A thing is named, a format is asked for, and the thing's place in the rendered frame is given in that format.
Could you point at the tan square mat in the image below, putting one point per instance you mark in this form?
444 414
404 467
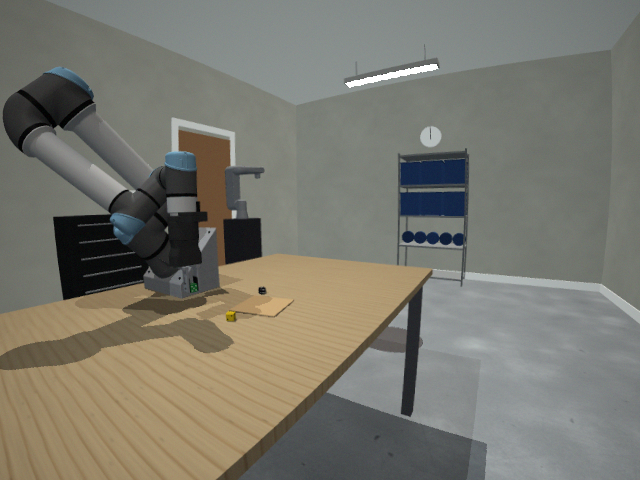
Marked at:
262 306

